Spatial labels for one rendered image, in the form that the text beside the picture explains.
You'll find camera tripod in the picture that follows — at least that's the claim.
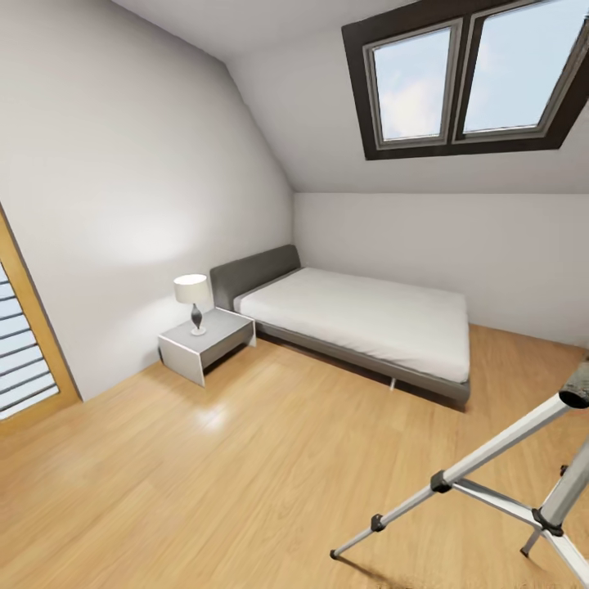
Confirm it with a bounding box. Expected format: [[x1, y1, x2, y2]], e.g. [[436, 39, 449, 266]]
[[330, 356, 589, 589]]

